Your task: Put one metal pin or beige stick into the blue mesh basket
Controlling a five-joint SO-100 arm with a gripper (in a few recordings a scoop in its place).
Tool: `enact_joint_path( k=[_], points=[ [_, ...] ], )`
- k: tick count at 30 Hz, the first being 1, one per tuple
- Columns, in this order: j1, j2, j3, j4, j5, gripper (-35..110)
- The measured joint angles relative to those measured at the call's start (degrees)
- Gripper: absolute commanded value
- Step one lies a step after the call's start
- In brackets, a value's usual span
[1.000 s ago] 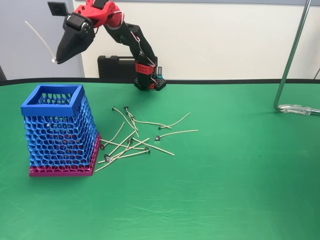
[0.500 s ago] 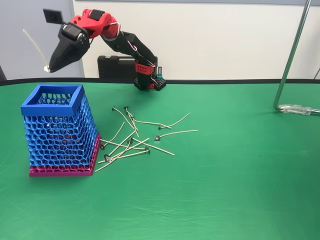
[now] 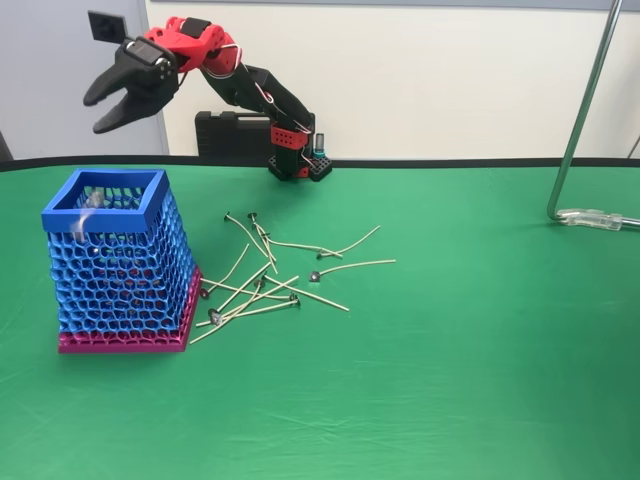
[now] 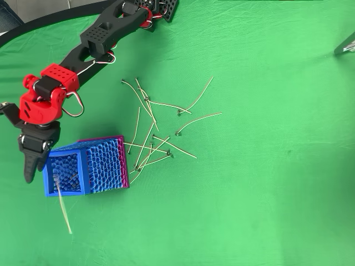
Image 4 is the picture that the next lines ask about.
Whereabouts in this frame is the blue and magenta lattice basket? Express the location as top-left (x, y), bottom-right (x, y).
top-left (42, 135), bottom-right (130, 198)

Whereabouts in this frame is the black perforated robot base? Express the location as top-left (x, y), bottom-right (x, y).
top-left (133, 0), bottom-right (180, 23)

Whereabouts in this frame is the metal stand pole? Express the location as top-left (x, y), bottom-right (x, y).
top-left (334, 32), bottom-right (355, 56)

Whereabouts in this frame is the green cloth with black rim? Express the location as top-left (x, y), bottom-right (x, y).
top-left (0, 0), bottom-right (355, 266)

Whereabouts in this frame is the candle wick with metal tab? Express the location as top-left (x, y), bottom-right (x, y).
top-left (134, 122), bottom-right (155, 170)
top-left (129, 142), bottom-right (155, 185)
top-left (123, 142), bottom-right (171, 155)
top-left (126, 106), bottom-right (141, 155)
top-left (129, 154), bottom-right (175, 175)
top-left (134, 77), bottom-right (160, 132)
top-left (120, 78), bottom-right (158, 124)
top-left (52, 173), bottom-right (73, 235)
top-left (175, 112), bottom-right (223, 137)
top-left (143, 95), bottom-right (193, 115)
top-left (177, 76), bottom-right (215, 116)
top-left (135, 136), bottom-right (171, 172)
top-left (151, 134), bottom-right (198, 160)

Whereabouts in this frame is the red white servo cable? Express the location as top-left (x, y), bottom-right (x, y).
top-left (77, 51), bottom-right (116, 76)
top-left (61, 90), bottom-right (84, 117)

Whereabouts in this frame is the small camera on black bracket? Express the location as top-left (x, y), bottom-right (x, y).
top-left (0, 101), bottom-right (23, 125)

